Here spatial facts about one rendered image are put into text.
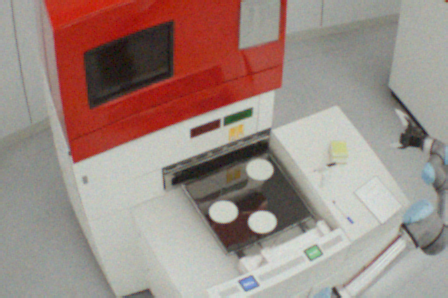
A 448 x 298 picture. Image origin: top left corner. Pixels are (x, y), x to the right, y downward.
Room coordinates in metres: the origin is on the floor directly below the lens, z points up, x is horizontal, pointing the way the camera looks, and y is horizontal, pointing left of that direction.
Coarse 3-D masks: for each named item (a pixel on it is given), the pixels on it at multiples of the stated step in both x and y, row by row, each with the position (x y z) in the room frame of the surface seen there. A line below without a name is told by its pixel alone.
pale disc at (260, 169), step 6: (252, 162) 1.52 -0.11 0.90; (258, 162) 1.52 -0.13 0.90; (264, 162) 1.52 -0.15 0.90; (246, 168) 1.49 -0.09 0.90; (252, 168) 1.49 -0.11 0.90; (258, 168) 1.49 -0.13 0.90; (264, 168) 1.49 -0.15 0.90; (270, 168) 1.49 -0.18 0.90; (252, 174) 1.46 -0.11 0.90; (258, 174) 1.46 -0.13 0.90; (264, 174) 1.46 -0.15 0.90; (270, 174) 1.46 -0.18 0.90
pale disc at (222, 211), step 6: (216, 204) 1.32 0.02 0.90; (222, 204) 1.32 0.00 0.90; (228, 204) 1.32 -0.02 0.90; (210, 210) 1.29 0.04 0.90; (216, 210) 1.29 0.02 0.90; (222, 210) 1.29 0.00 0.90; (228, 210) 1.29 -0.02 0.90; (234, 210) 1.29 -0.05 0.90; (216, 216) 1.26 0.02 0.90; (222, 216) 1.26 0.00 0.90; (228, 216) 1.26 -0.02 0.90; (234, 216) 1.26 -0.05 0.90
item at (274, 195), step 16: (208, 176) 1.44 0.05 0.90; (224, 176) 1.45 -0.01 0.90; (240, 176) 1.45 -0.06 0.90; (272, 176) 1.45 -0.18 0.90; (192, 192) 1.37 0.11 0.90; (208, 192) 1.37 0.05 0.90; (224, 192) 1.37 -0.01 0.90; (240, 192) 1.38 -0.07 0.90; (256, 192) 1.38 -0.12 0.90; (272, 192) 1.38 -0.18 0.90; (288, 192) 1.38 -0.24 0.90; (208, 208) 1.30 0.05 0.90; (240, 208) 1.30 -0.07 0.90; (256, 208) 1.30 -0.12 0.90; (272, 208) 1.30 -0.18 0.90; (288, 208) 1.30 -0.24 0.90; (304, 208) 1.30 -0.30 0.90; (224, 224) 1.23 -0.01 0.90; (240, 224) 1.23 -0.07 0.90; (288, 224) 1.23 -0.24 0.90; (224, 240) 1.15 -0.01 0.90; (240, 240) 1.16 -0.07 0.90; (256, 240) 1.16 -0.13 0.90
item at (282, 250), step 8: (312, 232) 1.20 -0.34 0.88; (296, 240) 1.17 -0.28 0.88; (304, 240) 1.17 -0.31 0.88; (312, 240) 1.16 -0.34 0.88; (280, 248) 1.13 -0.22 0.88; (288, 248) 1.13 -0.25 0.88; (296, 248) 1.13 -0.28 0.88; (256, 256) 1.10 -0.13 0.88; (280, 256) 1.09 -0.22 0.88; (240, 264) 1.06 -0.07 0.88; (256, 264) 1.06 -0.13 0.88; (264, 264) 1.06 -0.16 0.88
